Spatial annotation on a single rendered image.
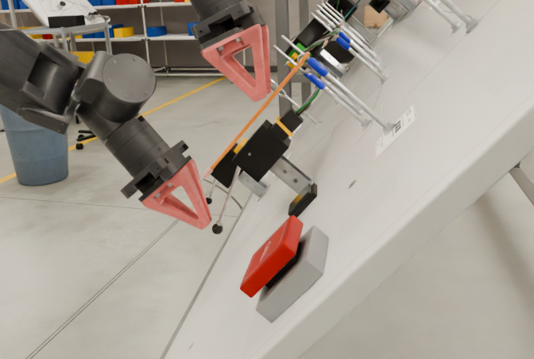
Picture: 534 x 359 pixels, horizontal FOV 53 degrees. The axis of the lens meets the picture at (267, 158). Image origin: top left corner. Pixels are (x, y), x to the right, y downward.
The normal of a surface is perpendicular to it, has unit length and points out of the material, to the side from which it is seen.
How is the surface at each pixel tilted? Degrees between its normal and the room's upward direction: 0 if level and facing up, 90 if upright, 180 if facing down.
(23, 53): 77
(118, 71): 59
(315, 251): 42
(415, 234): 90
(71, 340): 0
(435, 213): 90
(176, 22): 90
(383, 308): 0
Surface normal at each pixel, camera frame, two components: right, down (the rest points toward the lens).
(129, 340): -0.05, -0.95
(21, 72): 0.83, -0.11
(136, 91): 0.48, -0.31
